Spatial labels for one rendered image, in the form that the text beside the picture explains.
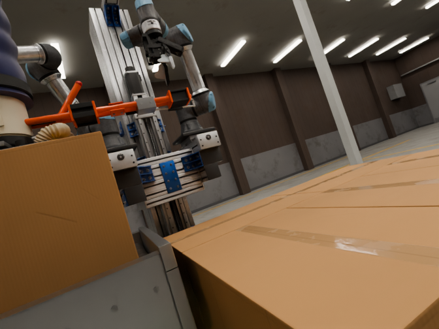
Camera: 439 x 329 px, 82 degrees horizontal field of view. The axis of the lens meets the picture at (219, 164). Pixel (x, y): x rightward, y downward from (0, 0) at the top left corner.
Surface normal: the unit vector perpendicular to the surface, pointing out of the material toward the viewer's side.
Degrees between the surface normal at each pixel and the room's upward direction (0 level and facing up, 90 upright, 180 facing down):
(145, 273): 90
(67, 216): 90
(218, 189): 90
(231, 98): 90
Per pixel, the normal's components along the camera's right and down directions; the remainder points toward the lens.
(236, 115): 0.43, -0.19
